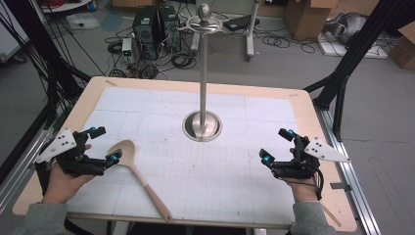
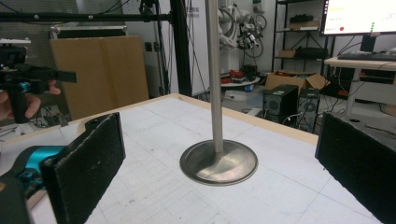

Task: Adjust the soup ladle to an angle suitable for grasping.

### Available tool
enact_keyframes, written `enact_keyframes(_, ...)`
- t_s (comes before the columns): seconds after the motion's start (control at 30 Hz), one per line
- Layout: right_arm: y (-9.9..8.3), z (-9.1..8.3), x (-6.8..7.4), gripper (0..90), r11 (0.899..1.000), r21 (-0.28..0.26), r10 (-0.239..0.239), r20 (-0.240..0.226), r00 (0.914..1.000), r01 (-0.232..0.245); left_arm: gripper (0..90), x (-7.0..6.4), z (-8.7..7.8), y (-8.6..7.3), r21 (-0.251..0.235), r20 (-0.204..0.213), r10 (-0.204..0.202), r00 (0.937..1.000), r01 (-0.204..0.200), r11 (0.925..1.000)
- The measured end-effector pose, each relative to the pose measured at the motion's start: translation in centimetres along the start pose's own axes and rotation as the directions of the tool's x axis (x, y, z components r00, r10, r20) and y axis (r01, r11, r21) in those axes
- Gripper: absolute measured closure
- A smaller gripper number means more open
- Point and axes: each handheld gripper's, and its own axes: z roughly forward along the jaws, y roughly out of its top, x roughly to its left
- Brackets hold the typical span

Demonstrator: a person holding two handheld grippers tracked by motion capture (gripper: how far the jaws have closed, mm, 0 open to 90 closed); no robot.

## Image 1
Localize person's left hand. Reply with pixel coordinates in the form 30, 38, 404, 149
42, 164, 96, 205

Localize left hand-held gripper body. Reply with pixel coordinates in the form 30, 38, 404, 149
34, 127, 107, 178

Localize black computer tower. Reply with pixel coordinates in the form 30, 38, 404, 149
158, 5, 182, 53
132, 5, 161, 61

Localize aluminium rail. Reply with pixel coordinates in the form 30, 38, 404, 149
313, 106, 382, 235
0, 126, 56, 214

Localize white grid mat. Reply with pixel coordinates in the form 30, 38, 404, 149
67, 86, 300, 226

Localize person's right hand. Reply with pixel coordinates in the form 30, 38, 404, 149
283, 177, 322, 204

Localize steel utensil stand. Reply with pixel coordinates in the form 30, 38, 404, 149
175, 3, 231, 143

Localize wooden spoon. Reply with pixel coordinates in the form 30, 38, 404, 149
107, 139, 173, 224

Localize black frame strut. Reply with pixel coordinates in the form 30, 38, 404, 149
0, 0, 93, 131
302, 0, 407, 143

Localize white metal stand leg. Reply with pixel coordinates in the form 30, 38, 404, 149
245, 0, 262, 62

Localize small white power unit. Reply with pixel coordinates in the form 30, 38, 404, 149
121, 37, 135, 65

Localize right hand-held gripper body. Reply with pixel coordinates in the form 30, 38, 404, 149
271, 136, 351, 180

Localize brown cardboard box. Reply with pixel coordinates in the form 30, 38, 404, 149
283, 0, 340, 42
387, 21, 415, 71

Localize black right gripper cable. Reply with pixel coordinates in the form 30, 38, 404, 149
312, 165, 326, 201

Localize clear plastic bag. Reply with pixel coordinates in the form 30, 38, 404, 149
67, 12, 101, 31

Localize white cabinet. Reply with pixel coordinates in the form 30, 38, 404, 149
0, 0, 31, 64

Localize black flat device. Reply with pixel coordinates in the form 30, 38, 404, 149
223, 14, 261, 32

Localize thin wooden stick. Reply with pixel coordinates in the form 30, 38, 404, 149
321, 204, 343, 228

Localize coiled black floor cables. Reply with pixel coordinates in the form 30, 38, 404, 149
254, 24, 317, 55

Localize grey bag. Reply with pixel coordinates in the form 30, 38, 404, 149
322, 12, 369, 45

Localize tangle of black floor cables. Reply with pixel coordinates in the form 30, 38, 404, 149
104, 25, 199, 80

